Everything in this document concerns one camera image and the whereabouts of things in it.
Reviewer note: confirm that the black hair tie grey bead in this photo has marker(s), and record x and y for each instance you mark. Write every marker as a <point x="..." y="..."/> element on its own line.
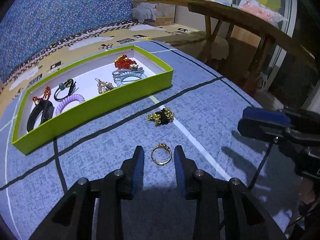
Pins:
<point x="69" y="85"/>

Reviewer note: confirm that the yellow cartoon bed sheet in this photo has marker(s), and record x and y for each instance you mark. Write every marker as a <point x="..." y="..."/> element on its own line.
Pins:
<point x="186" y="39"/>

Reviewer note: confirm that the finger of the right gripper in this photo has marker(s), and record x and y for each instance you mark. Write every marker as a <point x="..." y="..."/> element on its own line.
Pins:
<point x="263" y="131"/>
<point x="263" y="115"/>

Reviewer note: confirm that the operator right hand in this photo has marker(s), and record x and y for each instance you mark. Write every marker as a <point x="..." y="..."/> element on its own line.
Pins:
<point x="307" y="194"/>

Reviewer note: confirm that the gold rhinestone hair clip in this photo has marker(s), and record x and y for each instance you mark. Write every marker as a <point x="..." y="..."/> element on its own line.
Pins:
<point x="104" y="87"/>

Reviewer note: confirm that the blue patterned headboard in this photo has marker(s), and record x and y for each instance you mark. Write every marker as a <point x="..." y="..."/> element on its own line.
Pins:
<point x="31" y="26"/>

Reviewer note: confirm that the bedding product cardboard box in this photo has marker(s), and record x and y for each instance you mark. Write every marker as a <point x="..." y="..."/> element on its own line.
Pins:
<point x="154" y="14"/>

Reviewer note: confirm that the pink plastic bag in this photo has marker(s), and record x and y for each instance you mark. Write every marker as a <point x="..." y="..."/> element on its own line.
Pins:
<point x="253" y="7"/>

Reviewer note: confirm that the gold bead black scrunchie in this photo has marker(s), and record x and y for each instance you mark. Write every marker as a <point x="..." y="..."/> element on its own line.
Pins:
<point x="162" y="117"/>

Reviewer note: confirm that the red beaded hair accessory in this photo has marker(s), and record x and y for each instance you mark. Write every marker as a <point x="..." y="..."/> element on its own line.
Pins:
<point x="123" y="62"/>

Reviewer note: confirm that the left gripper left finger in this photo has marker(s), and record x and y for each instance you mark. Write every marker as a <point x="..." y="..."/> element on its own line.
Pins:
<point x="134" y="171"/>

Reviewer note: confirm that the green shallow cardboard box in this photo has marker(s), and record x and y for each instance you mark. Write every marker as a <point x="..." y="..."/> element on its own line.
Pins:
<point x="86" y="72"/>

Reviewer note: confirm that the black wristband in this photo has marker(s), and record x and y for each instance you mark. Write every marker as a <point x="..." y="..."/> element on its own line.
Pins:
<point x="44" y="109"/>

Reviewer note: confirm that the blue grey checked blanket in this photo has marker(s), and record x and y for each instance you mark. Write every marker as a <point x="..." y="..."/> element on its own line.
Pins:
<point x="207" y="109"/>

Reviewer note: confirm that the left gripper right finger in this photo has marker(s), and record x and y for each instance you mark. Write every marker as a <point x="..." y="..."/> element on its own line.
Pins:
<point x="184" y="168"/>

